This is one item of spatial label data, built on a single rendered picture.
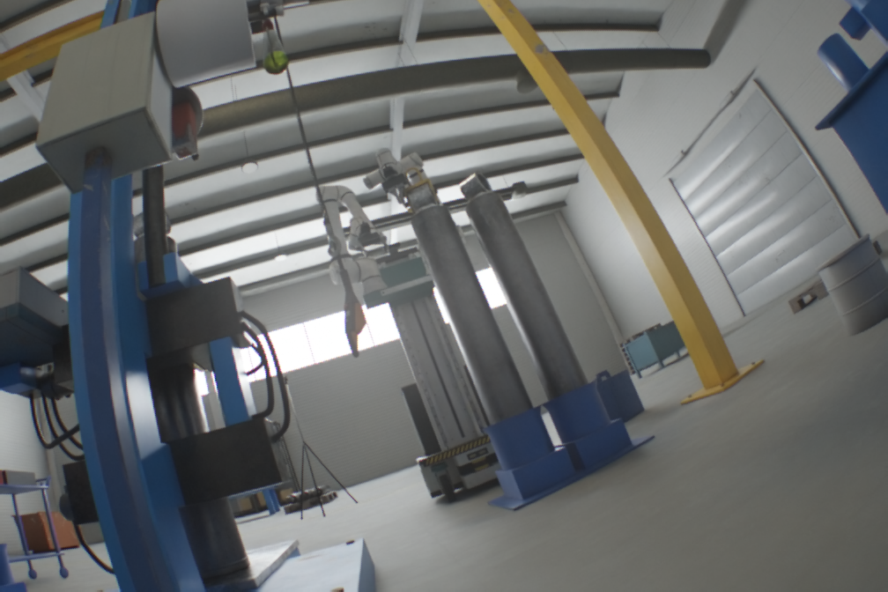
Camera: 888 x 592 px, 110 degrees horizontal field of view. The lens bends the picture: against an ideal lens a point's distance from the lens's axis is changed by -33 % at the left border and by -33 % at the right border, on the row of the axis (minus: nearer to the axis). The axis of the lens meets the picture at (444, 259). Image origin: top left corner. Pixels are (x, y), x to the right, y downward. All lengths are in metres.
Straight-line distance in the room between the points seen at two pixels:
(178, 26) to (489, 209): 1.74
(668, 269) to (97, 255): 2.60
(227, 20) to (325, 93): 6.12
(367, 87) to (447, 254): 5.45
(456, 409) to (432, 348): 0.46
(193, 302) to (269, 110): 5.90
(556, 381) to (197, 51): 1.92
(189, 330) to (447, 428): 2.10
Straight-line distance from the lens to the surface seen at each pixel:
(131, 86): 1.16
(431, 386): 3.22
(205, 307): 1.55
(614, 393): 3.34
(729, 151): 12.23
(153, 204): 1.71
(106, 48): 1.34
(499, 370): 2.09
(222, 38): 1.28
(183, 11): 1.31
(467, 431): 3.21
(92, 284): 0.98
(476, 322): 2.13
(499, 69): 8.25
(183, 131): 2.34
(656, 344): 8.68
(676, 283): 2.75
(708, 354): 2.74
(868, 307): 2.11
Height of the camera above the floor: 0.38
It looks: 21 degrees up
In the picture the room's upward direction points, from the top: 22 degrees counter-clockwise
